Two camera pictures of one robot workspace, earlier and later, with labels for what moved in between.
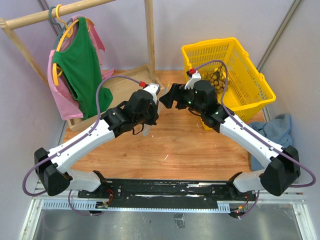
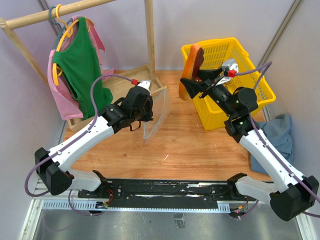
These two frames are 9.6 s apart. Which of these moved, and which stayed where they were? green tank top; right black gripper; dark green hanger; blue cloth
Moved: right black gripper
Stayed: blue cloth; dark green hanger; green tank top
